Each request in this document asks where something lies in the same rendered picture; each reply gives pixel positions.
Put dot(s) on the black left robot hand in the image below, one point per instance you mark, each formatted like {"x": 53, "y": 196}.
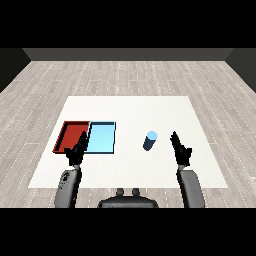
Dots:
{"x": 77, "y": 152}

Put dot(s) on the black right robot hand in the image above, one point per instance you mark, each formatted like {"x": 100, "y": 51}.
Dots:
{"x": 181, "y": 152}

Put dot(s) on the red shallow open box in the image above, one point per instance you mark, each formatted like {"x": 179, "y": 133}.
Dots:
{"x": 71, "y": 137}

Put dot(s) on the light blue shallow open box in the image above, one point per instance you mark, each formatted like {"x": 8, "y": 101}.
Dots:
{"x": 101, "y": 137}

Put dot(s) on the small blue can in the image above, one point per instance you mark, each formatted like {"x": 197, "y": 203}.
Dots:
{"x": 150, "y": 141}

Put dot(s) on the dark grey robot body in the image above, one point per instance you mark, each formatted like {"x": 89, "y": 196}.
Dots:
{"x": 128, "y": 200}

